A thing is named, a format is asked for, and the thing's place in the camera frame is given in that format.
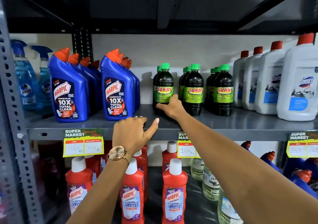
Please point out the row of green bottles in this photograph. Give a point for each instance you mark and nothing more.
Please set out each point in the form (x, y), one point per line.
(209, 82)

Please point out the row of blue cleaner bottles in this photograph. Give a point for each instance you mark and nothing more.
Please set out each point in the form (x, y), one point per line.
(67, 94)
(301, 181)

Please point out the grey metal shelf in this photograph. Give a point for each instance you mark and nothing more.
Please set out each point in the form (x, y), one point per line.
(248, 124)

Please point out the yellow green price tag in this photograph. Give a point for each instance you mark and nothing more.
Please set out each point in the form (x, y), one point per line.
(298, 150)
(82, 149)
(185, 152)

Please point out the person's right forearm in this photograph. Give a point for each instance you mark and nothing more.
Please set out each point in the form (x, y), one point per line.
(236, 169)

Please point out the gold wristwatch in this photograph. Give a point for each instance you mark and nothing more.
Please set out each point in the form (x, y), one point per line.
(116, 153)

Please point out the person's left hand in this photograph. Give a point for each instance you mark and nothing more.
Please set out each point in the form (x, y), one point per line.
(129, 134)

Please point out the row of red cleaner bottles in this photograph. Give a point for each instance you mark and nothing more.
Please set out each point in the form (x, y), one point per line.
(174, 196)

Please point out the row of white red-capped bottles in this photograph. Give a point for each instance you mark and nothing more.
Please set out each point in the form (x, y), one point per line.
(298, 89)

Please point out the person's right hand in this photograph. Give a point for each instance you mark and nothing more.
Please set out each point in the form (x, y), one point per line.
(174, 108)

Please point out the blue spray bottle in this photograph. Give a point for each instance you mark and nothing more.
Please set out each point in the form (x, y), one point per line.
(26, 82)
(45, 82)

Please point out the person's left forearm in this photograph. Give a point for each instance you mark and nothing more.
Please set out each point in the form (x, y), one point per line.
(104, 191)

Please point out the dark green labelled bottle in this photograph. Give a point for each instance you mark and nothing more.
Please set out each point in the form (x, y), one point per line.
(223, 92)
(193, 92)
(164, 82)

